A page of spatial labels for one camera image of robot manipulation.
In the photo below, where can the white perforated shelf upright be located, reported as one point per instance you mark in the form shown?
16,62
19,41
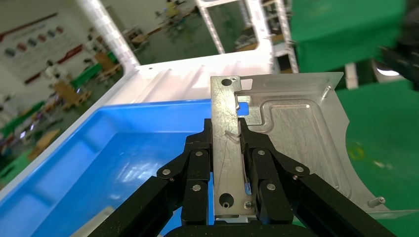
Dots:
108,32
260,29

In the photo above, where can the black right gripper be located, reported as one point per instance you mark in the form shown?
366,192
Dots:
410,26

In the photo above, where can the blue plastic bin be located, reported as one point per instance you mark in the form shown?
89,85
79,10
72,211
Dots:
98,163

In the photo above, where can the white metal shelf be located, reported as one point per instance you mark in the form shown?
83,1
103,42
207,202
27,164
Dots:
183,81

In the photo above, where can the white background storage rack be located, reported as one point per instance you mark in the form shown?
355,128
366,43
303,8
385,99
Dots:
211,29

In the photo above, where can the sheet metal bracket part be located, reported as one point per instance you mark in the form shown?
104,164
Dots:
294,137

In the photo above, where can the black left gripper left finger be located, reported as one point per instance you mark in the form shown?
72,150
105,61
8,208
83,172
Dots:
196,170

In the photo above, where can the green cloth on side table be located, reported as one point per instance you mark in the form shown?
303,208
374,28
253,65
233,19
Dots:
343,32

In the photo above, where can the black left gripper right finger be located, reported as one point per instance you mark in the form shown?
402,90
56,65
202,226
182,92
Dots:
271,183

